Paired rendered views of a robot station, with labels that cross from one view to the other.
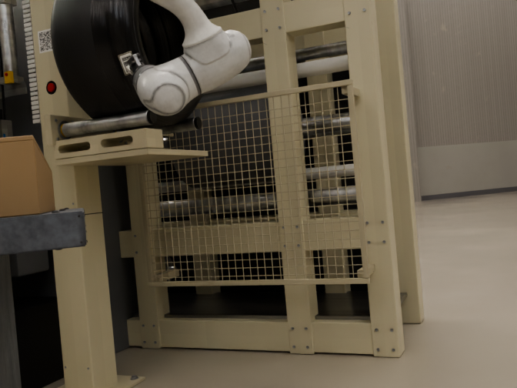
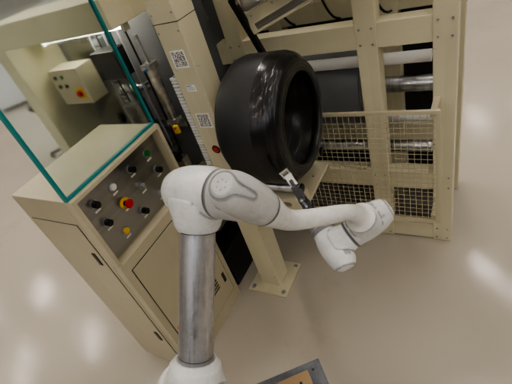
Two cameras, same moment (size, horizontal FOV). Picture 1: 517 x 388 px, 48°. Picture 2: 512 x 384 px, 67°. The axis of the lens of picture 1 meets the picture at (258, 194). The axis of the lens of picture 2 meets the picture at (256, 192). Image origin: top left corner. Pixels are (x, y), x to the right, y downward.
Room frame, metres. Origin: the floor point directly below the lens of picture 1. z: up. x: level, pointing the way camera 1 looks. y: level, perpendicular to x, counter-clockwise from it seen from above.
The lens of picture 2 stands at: (0.43, 0.17, 1.95)
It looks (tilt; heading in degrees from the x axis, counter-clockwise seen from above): 36 degrees down; 14
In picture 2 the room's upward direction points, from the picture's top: 20 degrees counter-clockwise
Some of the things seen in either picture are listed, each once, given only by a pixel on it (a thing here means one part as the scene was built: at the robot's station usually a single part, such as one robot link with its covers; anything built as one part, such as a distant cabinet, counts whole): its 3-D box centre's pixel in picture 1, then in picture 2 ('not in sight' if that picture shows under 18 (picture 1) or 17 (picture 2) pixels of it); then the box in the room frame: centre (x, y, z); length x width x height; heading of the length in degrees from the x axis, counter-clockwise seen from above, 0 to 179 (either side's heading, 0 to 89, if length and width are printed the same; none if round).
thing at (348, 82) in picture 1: (242, 191); (350, 168); (2.18, 0.06, 0.65); 0.90 x 0.02 x 0.70; 66
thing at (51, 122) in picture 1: (90, 132); not in sight; (2.05, 0.56, 0.90); 0.40 x 0.03 x 0.10; 156
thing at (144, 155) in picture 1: (135, 157); (283, 183); (1.98, 0.40, 0.80); 0.37 x 0.36 x 0.02; 156
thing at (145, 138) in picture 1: (107, 145); (270, 196); (1.85, 0.46, 0.83); 0.36 x 0.09 x 0.06; 66
